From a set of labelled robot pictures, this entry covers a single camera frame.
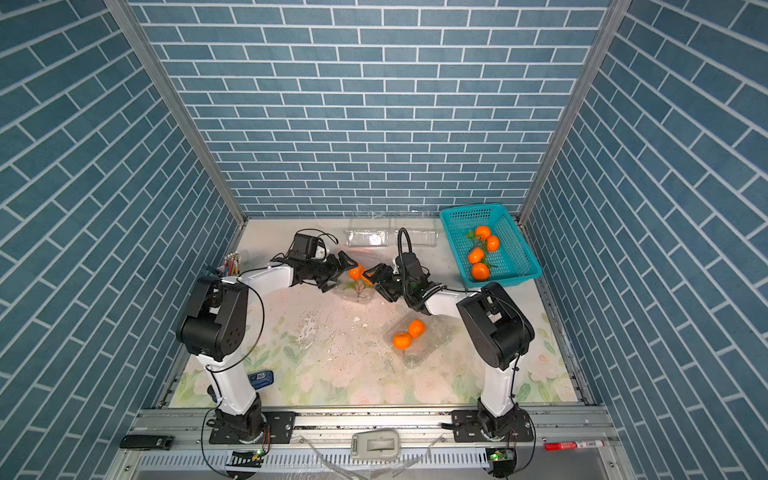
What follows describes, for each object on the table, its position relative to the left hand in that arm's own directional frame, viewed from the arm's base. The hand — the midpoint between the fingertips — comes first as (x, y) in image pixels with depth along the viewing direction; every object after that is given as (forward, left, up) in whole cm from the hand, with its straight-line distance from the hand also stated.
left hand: (357, 272), depth 95 cm
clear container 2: (-16, -26, -8) cm, 31 cm away
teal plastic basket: (+8, -54, -4) cm, 55 cm away
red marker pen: (-46, -51, -5) cm, 69 cm away
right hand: (-5, -4, +2) cm, 6 cm away
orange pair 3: (-17, -19, -5) cm, 26 cm away
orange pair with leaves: (+21, -46, -3) cm, 50 cm away
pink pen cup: (-3, +36, +7) cm, 37 cm away
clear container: (-3, 0, -7) cm, 8 cm away
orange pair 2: (+2, 0, -3) cm, 4 cm away
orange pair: (+2, -41, -2) cm, 41 cm away
